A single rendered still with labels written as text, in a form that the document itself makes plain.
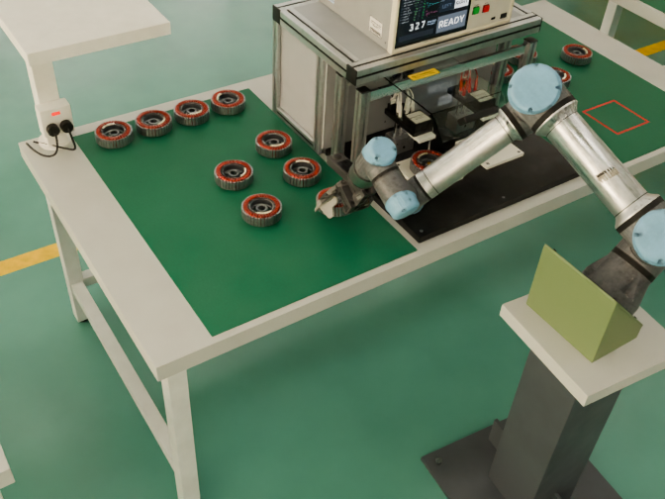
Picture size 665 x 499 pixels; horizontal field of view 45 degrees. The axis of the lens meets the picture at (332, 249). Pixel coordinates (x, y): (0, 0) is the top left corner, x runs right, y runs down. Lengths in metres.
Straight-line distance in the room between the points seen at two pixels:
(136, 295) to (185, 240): 0.23
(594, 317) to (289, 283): 0.73
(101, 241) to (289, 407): 0.90
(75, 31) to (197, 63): 2.34
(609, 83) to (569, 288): 1.29
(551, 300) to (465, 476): 0.81
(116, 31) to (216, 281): 0.68
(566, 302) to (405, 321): 1.13
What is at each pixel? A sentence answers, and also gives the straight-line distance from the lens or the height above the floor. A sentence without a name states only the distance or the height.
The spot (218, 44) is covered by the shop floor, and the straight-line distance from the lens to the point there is 4.65.
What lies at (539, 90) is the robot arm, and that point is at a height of 1.28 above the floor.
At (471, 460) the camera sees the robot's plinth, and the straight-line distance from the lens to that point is 2.63.
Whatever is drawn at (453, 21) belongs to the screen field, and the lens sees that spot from 2.34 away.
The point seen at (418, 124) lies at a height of 0.92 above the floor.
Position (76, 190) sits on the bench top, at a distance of 2.36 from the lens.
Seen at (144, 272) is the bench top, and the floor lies 0.75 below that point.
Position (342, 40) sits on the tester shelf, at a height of 1.11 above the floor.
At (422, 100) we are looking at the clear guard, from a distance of 2.15.
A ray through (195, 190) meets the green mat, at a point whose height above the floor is 0.75.
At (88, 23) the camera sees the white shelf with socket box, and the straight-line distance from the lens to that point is 2.19.
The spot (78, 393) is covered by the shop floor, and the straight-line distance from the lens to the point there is 2.81.
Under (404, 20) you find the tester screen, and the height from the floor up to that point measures 1.21.
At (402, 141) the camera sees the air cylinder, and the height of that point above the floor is 0.81.
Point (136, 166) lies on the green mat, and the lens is 2.42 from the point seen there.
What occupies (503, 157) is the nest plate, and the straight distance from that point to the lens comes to 2.49.
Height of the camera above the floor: 2.17
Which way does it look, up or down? 42 degrees down
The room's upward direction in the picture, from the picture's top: 4 degrees clockwise
